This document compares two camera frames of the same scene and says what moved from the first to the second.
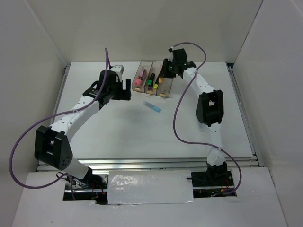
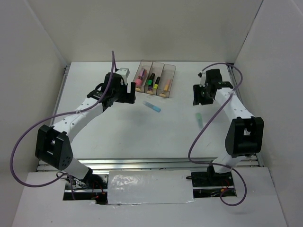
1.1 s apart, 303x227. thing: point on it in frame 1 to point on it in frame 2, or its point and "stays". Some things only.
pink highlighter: [138, 82] stays
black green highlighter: [150, 81] stays
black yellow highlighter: [155, 86] stays
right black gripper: [164, 73] to [198, 98]
